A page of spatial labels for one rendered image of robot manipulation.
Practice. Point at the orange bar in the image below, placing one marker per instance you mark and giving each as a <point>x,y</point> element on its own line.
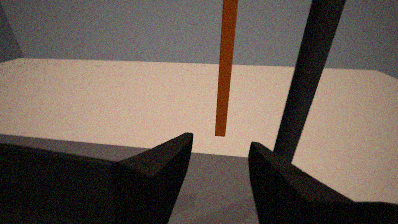
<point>229,17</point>

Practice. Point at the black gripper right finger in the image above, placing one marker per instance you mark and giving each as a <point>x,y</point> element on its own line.
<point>283,194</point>

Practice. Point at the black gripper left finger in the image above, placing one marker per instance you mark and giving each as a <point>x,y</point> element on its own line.
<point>142,189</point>

